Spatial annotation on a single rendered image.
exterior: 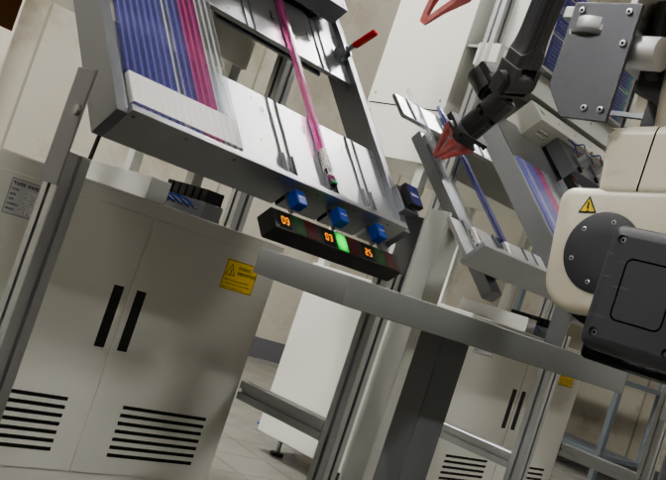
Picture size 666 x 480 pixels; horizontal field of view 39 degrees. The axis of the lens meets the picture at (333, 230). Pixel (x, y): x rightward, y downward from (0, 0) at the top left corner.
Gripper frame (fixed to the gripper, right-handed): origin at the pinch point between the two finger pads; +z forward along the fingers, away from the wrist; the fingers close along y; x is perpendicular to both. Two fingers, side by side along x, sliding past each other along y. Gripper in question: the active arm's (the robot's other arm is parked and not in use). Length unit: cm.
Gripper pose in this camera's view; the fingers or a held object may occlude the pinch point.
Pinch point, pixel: (438, 155)
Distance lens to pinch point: 211.7
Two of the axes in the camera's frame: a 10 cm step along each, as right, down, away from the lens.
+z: -6.8, 5.8, 4.5
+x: 2.6, 7.6, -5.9
